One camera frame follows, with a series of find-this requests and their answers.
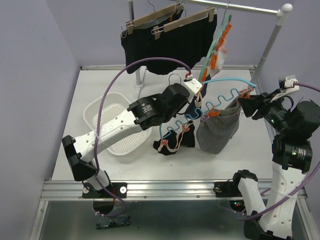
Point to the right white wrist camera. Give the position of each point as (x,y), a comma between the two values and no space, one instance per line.
(287,86)

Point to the orange clothes peg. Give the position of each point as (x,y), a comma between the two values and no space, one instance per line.
(213,112)

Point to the wooden clip hanger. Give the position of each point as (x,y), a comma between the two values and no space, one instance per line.
(205,14)
(145,20)

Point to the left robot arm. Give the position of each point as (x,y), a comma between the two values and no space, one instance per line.
(141,115)

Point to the blue plastic clip hanger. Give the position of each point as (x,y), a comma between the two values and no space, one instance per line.
(209,105)

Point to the white perforated plastic basket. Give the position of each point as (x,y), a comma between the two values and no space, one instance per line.
(112,122)

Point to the rear black shorts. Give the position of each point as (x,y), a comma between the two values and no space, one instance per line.
(140,43)

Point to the aluminium mounting rail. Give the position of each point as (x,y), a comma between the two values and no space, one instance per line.
(136,190)

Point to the green plastic clip hanger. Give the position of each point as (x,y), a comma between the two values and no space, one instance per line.
(219,38)

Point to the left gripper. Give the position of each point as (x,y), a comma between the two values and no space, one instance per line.
(182,107)

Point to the rear wooden clip hanger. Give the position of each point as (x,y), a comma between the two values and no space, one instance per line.
(145,20)

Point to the front black shorts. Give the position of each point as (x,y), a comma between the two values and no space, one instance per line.
(188,43)

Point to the black shorts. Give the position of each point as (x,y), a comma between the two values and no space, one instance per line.
(188,43)
(140,43)

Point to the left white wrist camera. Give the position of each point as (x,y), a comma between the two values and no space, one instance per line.
(192,84)

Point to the purple clothes peg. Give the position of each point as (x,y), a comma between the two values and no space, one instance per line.
(204,118)

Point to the front wooden clip hanger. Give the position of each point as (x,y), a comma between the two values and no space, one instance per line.
(205,14)

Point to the black eyeglasses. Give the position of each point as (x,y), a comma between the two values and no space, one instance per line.
(114,222)

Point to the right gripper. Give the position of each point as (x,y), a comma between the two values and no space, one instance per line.
(261,101)

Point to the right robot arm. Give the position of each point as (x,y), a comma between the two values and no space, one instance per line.
(291,160)

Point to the grey striped underwear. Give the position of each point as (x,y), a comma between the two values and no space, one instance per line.
(214,134)

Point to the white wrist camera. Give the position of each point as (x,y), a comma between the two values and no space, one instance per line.
(287,86)
(192,84)

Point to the navy blue underwear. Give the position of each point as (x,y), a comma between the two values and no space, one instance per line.
(196,103)

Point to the metal clothes rack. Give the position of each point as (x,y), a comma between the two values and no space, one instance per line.
(243,38)

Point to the white underwear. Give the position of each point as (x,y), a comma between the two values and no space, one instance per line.
(218,60)

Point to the black underwear beige waistband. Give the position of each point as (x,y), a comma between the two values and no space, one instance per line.
(170,144)

